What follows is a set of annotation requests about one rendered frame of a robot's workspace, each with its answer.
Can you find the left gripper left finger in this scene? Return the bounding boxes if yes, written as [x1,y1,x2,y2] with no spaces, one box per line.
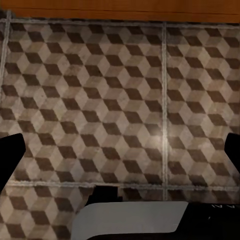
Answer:
[0,133,26,193]

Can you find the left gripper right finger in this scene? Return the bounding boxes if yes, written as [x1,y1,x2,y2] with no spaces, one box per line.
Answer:
[224,133,240,172]

